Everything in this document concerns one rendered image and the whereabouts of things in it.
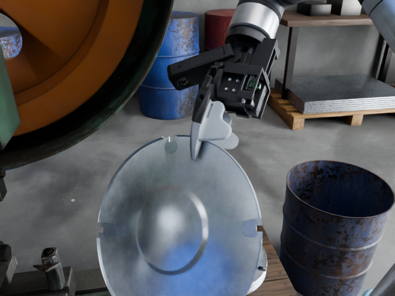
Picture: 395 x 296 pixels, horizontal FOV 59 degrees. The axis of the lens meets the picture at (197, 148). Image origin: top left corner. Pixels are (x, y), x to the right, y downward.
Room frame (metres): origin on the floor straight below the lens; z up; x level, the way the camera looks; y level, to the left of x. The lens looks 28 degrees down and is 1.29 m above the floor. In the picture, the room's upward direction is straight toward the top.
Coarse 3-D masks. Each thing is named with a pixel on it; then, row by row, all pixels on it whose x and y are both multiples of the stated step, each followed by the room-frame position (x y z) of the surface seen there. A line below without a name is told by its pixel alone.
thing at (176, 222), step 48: (144, 144) 0.51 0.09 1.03; (144, 192) 0.47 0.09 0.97; (192, 192) 0.43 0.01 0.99; (240, 192) 0.40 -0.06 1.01; (96, 240) 0.45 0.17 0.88; (144, 240) 0.41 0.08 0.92; (192, 240) 0.38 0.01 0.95; (240, 240) 0.36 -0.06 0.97; (144, 288) 0.37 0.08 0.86; (192, 288) 0.34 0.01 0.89; (240, 288) 0.32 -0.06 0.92
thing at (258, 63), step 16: (240, 32) 0.55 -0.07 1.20; (256, 32) 0.55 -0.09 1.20; (240, 48) 0.56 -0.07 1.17; (256, 48) 0.54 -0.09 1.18; (272, 48) 0.53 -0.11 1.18; (224, 64) 0.52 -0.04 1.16; (240, 64) 0.51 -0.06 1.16; (256, 64) 0.52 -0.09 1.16; (272, 64) 0.53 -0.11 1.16; (224, 80) 0.51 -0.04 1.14; (240, 80) 0.50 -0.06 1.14; (256, 80) 0.48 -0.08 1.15; (224, 96) 0.49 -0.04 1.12; (240, 96) 0.47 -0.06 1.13; (256, 96) 0.51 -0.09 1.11; (240, 112) 0.51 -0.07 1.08; (256, 112) 0.49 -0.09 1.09
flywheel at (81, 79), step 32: (0, 0) 0.69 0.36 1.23; (32, 0) 0.70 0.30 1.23; (64, 0) 0.71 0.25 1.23; (96, 0) 0.72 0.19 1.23; (128, 0) 0.69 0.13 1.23; (32, 32) 0.70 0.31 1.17; (64, 32) 0.71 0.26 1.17; (96, 32) 0.69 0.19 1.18; (128, 32) 0.69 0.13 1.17; (32, 64) 0.69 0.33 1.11; (64, 64) 0.70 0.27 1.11; (96, 64) 0.68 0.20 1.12; (32, 96) 0.67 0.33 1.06; (64, 96) 0.67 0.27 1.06; (32, 128) 0.66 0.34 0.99
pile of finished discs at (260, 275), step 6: (264, 252) 0.92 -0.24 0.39; (264, 258) 0.89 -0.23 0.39; (264, 264) 0.87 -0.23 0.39; (258, 270) 0.85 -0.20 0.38; (264, 270) 0.86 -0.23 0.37; (258, 276) 0.82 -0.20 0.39; (264, 276) 0.84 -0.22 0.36; (258, 282) 0.80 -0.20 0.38; (252, 288) 0.79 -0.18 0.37; (246, 294) 0.77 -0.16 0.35
